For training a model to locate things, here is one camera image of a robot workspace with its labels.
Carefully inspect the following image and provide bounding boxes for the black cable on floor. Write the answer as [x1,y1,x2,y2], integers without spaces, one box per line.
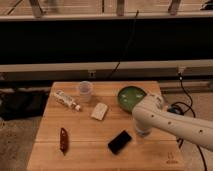
[166,71,209,171]

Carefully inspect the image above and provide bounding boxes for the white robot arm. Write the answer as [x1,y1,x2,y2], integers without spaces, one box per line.
[132,94,213,151]

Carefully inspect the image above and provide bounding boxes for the black hanging cable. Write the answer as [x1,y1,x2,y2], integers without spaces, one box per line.
[109,9,140,77]

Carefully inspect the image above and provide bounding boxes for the black eraser block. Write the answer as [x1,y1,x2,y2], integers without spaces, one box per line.
[108,131,132,154]

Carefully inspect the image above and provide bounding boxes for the green bowl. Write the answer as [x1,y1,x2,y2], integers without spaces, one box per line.
[117,86,147,113]

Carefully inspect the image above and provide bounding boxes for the long black bench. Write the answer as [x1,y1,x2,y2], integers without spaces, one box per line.
[0,16,213,79]

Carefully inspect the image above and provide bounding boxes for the clear plastic cup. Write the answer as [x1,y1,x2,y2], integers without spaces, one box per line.
[78,81,93,102]

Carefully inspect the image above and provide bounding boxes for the clear plastic bottle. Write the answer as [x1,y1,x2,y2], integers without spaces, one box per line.
[53,90,81,111]

